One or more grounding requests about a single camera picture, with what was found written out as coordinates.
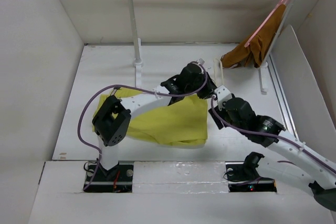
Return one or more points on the white hanger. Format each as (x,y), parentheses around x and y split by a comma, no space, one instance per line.
(218,72)

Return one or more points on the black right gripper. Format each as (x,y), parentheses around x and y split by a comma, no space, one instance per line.
(220,113)

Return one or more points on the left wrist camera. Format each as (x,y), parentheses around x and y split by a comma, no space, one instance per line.
(200,61)

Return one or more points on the brown trousers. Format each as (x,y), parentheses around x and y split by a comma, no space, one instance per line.
(255,53)

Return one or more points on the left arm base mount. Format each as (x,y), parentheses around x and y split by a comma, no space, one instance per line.
(117,180)

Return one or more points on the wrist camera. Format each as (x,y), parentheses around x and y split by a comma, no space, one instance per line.
(200,61)
(222,95)

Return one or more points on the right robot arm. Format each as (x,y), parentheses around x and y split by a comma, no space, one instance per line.
(303,169)

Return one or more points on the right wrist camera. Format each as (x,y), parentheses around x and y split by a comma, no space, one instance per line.
(222,95)

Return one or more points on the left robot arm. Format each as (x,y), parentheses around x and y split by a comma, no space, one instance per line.
(112,120)

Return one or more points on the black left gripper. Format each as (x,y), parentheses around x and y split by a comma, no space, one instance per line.
(208,90)

